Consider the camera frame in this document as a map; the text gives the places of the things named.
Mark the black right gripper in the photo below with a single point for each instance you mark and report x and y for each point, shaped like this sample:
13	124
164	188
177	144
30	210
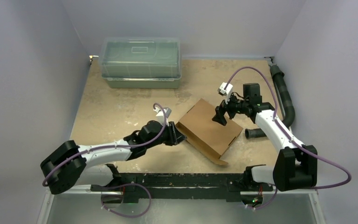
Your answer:
226	107

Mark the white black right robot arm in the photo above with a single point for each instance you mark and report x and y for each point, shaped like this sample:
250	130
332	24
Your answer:
293	168

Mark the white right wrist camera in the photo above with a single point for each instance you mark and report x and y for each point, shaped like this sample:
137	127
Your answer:
226	90

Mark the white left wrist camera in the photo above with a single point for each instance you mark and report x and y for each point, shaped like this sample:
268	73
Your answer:
162	117

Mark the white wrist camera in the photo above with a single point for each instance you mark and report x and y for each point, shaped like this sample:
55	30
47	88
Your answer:
226	90
162	117

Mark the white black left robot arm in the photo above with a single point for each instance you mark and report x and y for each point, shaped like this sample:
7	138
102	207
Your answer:
72	164

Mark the clear plastic storage bin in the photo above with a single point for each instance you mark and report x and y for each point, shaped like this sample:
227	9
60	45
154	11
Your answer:
141	62

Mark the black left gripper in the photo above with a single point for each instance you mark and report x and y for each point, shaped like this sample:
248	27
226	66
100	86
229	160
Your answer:
175	136

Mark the brown cardboard box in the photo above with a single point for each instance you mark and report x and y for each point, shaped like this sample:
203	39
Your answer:
208	137

